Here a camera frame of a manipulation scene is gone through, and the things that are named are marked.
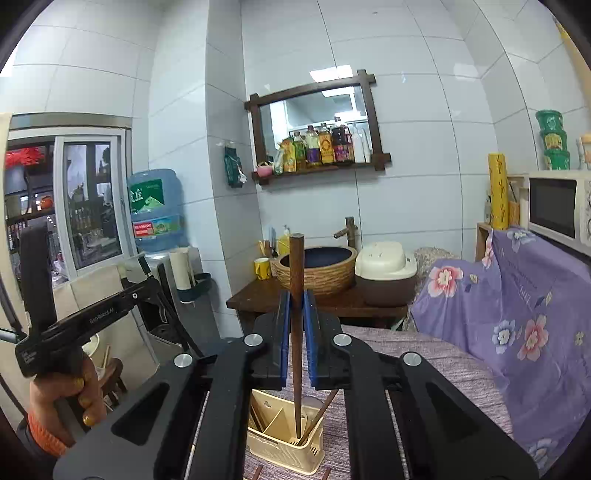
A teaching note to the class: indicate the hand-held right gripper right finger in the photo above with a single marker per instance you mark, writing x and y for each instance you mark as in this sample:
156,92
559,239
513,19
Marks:
310,332

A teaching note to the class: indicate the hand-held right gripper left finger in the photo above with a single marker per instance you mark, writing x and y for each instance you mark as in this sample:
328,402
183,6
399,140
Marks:
284,332

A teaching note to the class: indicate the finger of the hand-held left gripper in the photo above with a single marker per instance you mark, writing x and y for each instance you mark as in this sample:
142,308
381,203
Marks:
143,270

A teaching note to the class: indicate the brown wooden chopstick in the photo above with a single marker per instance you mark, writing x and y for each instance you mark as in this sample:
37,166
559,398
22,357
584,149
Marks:
256,474
318,413
297,267

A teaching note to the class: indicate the cream plastic utensil holder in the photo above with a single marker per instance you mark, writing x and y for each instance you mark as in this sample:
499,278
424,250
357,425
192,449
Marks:
277,429

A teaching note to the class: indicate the dark wooden chopstick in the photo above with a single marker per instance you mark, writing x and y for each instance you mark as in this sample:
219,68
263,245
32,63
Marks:
325,475

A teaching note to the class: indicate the person's left forearm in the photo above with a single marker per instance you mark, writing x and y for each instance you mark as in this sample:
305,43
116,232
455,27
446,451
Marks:
44,436

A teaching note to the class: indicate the person's left hand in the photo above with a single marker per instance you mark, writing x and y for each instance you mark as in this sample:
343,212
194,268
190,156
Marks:
60,392

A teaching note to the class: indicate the white cup dispenser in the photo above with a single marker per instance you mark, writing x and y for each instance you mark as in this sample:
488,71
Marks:
180,267

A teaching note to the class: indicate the dark wooden counter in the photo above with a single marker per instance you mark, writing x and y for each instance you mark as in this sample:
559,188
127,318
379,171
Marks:
258,300

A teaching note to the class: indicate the cream cooking pot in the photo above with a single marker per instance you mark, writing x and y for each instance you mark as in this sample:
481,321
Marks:
93,344

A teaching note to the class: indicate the wicker sink basin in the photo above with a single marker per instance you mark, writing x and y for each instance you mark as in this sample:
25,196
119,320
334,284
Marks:
323,277

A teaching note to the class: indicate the yellow mug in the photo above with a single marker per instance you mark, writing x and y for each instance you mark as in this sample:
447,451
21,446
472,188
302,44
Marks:
262,269

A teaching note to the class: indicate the blue water jug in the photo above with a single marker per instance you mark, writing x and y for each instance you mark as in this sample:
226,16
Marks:
152,203

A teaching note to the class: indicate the grey water dispenser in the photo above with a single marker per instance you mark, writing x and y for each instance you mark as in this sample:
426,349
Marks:
210,318

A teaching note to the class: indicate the dark wooden stool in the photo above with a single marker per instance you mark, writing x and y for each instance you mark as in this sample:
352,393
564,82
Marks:
115,378

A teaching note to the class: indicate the window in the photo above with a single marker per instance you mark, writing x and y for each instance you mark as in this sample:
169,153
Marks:
87,207

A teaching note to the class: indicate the yellow soap dispenser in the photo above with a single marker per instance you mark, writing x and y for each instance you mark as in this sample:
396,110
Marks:
285,237

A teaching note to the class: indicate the white rice cooker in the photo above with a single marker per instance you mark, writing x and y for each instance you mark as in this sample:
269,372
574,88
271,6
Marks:
383,267

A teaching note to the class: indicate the grey woven tablecloth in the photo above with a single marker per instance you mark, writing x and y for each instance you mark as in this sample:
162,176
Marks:
438,369

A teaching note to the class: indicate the green hanging packet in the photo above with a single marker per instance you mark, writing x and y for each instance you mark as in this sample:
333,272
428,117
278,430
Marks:
233,166

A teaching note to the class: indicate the grey fuzzy cloth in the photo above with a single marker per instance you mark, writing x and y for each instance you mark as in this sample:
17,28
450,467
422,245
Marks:
434,261

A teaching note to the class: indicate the pink bowl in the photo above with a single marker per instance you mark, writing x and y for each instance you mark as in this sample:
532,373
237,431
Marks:
264,170

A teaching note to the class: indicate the yellow snack packet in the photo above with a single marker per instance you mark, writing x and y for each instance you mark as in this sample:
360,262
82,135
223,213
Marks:
286,157

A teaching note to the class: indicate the green bottle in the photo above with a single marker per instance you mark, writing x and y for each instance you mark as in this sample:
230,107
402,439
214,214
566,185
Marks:
300,152

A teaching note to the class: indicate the yellow label bottle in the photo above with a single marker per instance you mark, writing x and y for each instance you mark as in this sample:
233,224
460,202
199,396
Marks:
313,150

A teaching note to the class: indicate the amber oil bottle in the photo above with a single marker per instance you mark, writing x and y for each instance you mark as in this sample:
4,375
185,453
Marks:
326,147

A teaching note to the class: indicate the dark soy sauce bottle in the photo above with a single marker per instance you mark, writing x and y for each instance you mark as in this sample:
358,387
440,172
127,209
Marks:
341,145

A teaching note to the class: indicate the wooden box shelf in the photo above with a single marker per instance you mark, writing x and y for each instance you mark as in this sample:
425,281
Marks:
482,240

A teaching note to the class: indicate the white bottle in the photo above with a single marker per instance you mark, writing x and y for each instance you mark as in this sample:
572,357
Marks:
362,143

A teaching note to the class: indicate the purple floral cloth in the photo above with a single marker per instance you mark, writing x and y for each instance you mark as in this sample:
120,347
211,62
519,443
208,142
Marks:
508,300

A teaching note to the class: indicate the wooden framed mirror shelf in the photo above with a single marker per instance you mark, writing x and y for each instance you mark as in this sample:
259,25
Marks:
300,110

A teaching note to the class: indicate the yellow roll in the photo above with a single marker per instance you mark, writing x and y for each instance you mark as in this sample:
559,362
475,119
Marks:
498,194

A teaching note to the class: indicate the white microwave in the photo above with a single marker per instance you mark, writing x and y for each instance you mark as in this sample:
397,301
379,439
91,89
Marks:
554,207

